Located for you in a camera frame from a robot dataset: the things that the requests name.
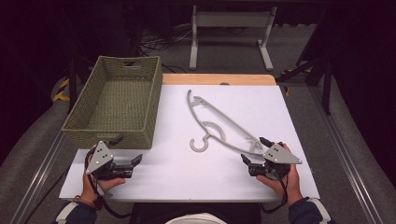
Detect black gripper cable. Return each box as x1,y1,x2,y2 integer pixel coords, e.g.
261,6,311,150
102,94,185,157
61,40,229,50
84,147,133,219
260,172,290,215

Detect person's lap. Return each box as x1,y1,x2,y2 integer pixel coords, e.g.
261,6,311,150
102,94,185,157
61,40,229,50
129,202,262,224

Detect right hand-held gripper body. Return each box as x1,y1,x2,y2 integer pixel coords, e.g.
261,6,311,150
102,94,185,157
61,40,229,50
247,143,303,181

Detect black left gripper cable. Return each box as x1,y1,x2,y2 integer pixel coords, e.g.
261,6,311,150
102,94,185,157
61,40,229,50
84,147,133,219

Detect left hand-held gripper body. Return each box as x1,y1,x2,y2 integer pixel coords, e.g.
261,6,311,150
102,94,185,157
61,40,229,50
85,140,134,181

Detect person's right hand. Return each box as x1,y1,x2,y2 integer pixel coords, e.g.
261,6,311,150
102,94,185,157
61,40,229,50
256,143,304,206

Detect black metal stand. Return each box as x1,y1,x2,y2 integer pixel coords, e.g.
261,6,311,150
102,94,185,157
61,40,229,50
275,54,332,116
66,46,79,115

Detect metal floor rail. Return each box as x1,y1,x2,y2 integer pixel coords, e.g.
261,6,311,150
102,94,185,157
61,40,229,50
307,86,396,220
8,130,68,224

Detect grey plastic clothes hanger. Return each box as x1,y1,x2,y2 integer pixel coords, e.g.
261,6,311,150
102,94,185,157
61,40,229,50
186,89,264,158

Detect grey metal stand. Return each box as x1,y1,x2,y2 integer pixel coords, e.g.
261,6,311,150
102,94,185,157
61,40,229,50
189,4,278,72

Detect wooden table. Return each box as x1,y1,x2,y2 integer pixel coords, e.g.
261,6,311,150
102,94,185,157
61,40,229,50
162,73,277,87

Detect yellow black striped tape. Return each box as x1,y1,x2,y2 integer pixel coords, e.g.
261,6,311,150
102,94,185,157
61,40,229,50
51,77,71,103

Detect black floor cables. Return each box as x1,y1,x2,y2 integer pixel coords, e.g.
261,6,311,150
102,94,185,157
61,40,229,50
138,27,194,74

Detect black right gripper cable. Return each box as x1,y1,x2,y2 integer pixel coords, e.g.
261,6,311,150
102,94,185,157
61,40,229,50
260,172,290,215

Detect person's left hand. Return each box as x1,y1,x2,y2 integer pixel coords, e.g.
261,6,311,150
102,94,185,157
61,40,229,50
81,153,127,203

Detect green woven basket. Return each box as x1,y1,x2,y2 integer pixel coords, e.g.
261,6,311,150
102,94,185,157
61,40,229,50
61,55,163,150

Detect white table board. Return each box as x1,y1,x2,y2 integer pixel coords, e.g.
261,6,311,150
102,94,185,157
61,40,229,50
59,84,321,203

